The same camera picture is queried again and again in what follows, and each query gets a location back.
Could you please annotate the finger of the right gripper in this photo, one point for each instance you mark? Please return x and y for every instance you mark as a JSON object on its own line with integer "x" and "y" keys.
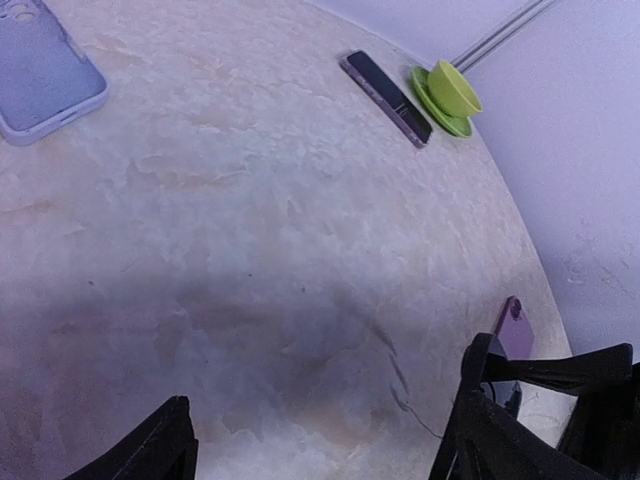
{"x": 604, "y": 377}

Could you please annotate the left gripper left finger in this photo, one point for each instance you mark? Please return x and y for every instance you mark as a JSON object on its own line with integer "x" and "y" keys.
{"x": 163, "y": 446}

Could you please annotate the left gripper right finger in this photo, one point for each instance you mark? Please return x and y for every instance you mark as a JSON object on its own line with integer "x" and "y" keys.
{"x": 485, "y": 442}

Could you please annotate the black phone face up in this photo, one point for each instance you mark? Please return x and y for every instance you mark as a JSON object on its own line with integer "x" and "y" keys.
{"x": 506, "y": 394}

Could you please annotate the purple-edged black-screen phone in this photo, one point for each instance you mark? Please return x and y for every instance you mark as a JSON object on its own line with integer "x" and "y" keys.
{"x": 381, "y": 89}

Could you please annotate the pink phone face down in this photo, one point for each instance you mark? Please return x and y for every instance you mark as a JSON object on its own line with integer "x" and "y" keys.
{"x": 513, "y": 334}

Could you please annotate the lavender phone case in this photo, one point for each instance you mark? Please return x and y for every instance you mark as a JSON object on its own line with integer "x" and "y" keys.
{"x": 47, "y": 81}

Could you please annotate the green bowl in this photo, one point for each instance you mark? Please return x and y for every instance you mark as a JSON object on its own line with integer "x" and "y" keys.
{"x": 451, "y": 92}

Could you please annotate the right aluminium frame post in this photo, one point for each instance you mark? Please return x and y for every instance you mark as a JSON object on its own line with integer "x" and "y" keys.
{"x": 503, "y": 32}

